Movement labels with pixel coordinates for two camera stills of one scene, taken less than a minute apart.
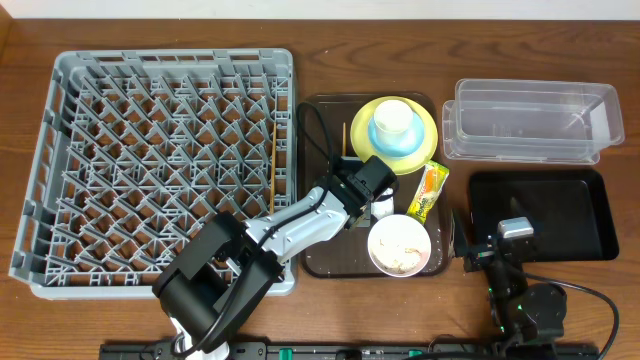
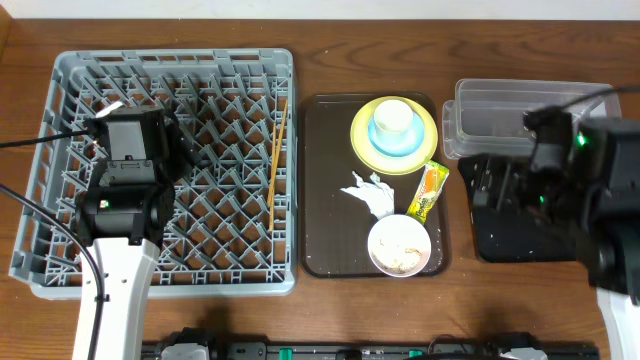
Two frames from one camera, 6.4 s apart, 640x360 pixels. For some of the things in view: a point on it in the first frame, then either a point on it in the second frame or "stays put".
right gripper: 461,248 → 510,196
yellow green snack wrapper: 433,178 stays put
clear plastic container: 531,121 stays put
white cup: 394,123 stays put
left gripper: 367,207 → 176,151
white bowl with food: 399,245 stays put
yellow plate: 402,166 stays put
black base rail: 416,350 stays put
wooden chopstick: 344,141 → 277,151
